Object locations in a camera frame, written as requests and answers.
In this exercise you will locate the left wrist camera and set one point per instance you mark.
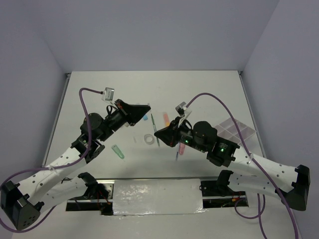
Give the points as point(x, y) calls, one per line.
point(108, 94)

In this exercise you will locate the clear tape roll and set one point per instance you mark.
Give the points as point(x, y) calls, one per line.
point(149, 139)

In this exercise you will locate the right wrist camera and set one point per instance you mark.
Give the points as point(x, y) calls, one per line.
point(183, 110)

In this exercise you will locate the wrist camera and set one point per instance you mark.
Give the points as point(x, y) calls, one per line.
point(183, 110)
point(108, 94)

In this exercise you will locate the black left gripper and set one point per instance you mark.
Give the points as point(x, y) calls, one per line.
point(131, 114)

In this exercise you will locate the pink correction tape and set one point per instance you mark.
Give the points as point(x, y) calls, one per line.
point(181, 149)

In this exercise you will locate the orange highlighter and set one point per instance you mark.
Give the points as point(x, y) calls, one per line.
point(166, 119)

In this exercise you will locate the white divided organizer tray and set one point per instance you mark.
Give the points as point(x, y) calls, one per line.
point(228, 130)

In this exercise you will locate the silver foil sheet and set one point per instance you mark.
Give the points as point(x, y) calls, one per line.
point(157, 197)

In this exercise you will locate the green correction tape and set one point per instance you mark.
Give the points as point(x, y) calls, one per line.
point(119, 153)

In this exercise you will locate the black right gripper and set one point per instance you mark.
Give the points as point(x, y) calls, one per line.
point(164, 134)

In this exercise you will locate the blue pen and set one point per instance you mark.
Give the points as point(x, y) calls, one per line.
point(177, 153)

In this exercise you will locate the metal base rail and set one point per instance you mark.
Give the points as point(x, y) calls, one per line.
point(211, 198)

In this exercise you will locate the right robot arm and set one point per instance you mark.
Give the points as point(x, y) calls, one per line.
point(241, 171)

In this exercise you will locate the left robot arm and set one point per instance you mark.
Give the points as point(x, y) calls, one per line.
point(25, 201)

